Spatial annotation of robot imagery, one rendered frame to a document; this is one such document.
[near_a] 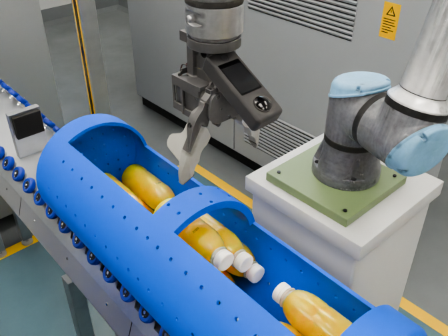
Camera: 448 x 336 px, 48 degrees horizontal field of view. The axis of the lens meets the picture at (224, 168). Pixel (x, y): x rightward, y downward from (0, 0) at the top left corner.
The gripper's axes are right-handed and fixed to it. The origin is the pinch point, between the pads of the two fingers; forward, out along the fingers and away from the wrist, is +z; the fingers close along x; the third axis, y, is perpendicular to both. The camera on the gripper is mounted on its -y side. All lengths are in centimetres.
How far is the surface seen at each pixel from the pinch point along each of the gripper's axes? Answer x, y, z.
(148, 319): 6.7, 15.7, 43.2
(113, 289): 6, 31, 47
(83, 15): -38, 110, 11
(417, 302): -130, 9, 138
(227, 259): -4.0, 3.3, 24.0
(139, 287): 9.8, 12.1, 28.2
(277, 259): -17.4, 2.2, 31.8
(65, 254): 7, 53, 51
